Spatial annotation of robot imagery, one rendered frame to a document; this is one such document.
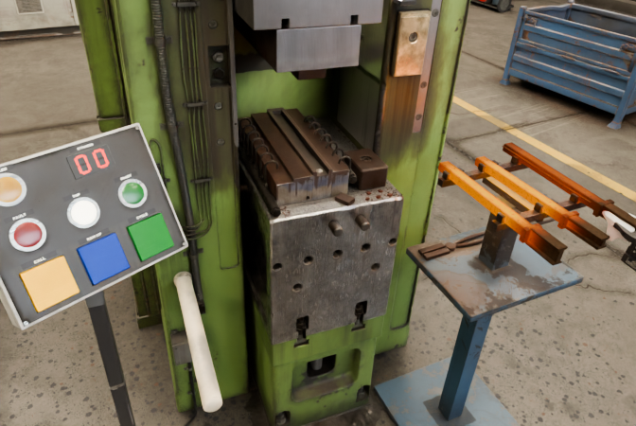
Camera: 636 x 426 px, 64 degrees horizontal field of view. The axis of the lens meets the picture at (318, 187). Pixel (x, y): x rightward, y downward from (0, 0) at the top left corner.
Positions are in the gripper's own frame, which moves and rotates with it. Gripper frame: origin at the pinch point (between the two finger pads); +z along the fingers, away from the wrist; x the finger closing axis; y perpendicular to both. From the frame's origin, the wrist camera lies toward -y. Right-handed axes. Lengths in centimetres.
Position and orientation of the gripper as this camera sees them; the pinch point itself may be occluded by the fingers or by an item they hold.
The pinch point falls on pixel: (611, 211)
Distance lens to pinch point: 140.6
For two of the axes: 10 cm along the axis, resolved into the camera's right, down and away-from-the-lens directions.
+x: 9.1, -1.9, 3.7
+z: -4.1, -5.3, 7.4
